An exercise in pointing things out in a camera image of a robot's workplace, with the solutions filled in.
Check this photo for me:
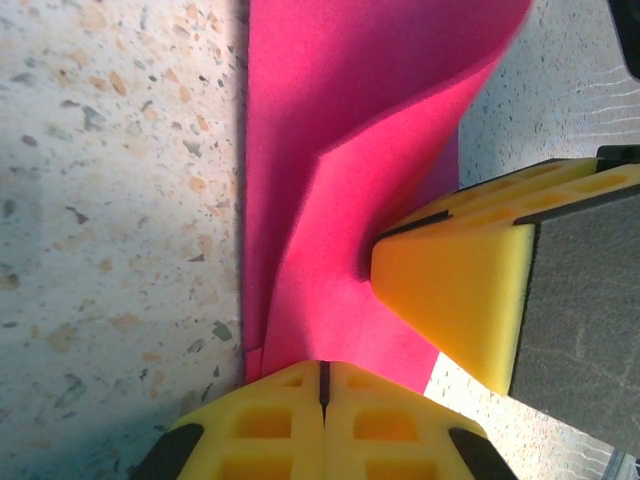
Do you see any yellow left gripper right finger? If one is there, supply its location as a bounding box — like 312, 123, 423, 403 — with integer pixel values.
324, 360, 519, 480

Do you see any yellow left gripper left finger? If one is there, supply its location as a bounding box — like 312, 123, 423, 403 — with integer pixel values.
132, 360, 326, 480

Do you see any pink paper sheet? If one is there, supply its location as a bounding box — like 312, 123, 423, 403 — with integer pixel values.
241, 0, 534, 396

